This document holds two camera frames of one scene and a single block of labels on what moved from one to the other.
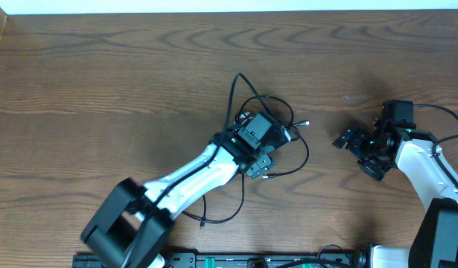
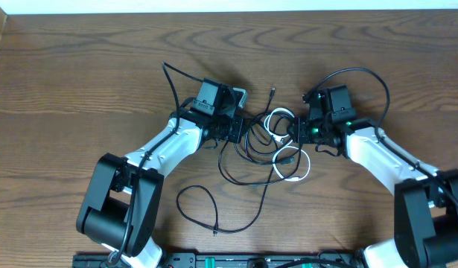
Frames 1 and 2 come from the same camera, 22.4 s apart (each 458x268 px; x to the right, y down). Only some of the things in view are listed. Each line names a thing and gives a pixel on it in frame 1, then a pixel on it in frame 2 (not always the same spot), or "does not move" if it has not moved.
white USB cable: [243, 115] → [285, 146]
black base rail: [198, 259] does not move
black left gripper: [264, 167] → [237, 135]
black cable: [203, 219] → [250, 149]
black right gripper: [374, 170] → [299, 135]
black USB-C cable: [293, 126] → [269, 100]
